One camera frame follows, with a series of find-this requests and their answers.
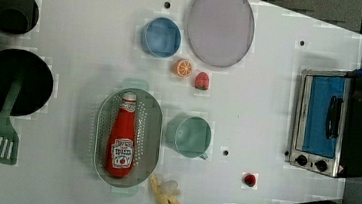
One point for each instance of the orange slice toy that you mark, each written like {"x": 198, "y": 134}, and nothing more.
{"x": 182, "y": 68}

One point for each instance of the green mug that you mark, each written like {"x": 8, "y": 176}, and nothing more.
{"x": 189, "y": 136}

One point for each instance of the large black container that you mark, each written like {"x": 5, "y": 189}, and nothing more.
{"x": 36, "y": 80}

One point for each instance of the black toaster oven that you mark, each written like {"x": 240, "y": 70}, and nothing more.
{"x": 327, "y": 133}

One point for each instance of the green oval strainer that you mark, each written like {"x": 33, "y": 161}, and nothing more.
{"x": 148, "y": 134}

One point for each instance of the red ketchup bottle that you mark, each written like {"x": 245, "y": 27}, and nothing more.
{"x": 121, "y": 141}

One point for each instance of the blue bowl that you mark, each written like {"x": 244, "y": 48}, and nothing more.
{"x": 161, "y": 37}

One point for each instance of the peeled banana toy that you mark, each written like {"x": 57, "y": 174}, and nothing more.
{"x": 164, "y": 192}

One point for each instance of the small red tomato toy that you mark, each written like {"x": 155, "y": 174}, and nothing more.
{"x": 250, "y": 180}

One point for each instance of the lilac round plate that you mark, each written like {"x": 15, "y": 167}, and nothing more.
{"x": 221, "y": 32}

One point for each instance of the strawberry toy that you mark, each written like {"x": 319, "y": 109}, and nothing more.
{"x": 202, "y": 81}

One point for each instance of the small black cup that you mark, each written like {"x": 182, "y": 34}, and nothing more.
{"x": 18, "y": 16}

